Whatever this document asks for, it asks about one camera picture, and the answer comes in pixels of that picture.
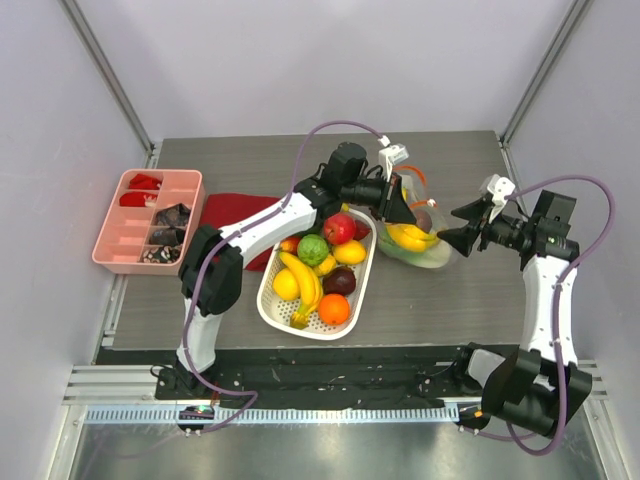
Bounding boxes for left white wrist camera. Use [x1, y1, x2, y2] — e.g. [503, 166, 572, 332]
[378, 135, 409, 180]

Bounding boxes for red apple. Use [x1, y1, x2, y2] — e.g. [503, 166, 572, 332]
[323, 213, 357, 245]

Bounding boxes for small green cabbage ball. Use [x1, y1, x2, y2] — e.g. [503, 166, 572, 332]
[297, 234, 330, 267]

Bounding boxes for clear zip top bag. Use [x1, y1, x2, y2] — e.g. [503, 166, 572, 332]
[377, 165, 452, 270]

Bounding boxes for green white cabbage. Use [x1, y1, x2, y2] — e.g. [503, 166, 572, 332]
[377, 231, 452, 269]

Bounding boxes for pink compartment tray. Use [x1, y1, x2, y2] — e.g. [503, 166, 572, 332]
[92, 169, 205, 276]

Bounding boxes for white perforated fruit basket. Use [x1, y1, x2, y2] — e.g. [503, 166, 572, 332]
[257, 209, 376, 341]

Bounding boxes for dark red mangosteen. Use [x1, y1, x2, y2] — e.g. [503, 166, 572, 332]
[322, 266, 357, 296]

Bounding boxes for red items in tray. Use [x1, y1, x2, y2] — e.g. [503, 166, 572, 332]
[119, 173, 162, 208]

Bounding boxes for yellow banana bunch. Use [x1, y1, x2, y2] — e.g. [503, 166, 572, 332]
[387, 187, 441, 254]

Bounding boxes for dark purple fig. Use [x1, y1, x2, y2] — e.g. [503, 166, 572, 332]
[413, 209, 433, 233]

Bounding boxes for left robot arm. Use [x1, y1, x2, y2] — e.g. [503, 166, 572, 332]
[177, 142, 415, 399]

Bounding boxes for red folded cloth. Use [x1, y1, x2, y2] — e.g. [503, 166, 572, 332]
[199, 193, 284, 273]

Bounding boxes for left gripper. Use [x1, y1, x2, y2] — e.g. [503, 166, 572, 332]
[340, 170, 416, 224]

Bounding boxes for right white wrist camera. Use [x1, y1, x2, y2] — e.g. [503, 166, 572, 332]
[480, 174, 516, 224]

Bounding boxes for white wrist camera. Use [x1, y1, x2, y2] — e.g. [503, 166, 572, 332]
[480, 174, 516, 224]
[378, 135, 409, 180]

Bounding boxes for dark wrapped items in tray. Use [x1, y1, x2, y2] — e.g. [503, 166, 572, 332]
[140, 203, 191, 264]

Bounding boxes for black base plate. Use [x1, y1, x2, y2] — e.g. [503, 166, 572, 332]
[97, 346, 481, 410]

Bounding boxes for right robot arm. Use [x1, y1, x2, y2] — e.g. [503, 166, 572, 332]
[438, 190, 592, 438]

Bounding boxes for small yellow banana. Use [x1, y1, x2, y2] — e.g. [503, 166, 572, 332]
[313, 254, 337, 277]

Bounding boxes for yellow lemon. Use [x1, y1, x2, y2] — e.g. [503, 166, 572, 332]
[332, 239, 367, 265]
[272, 268, 300, 301]

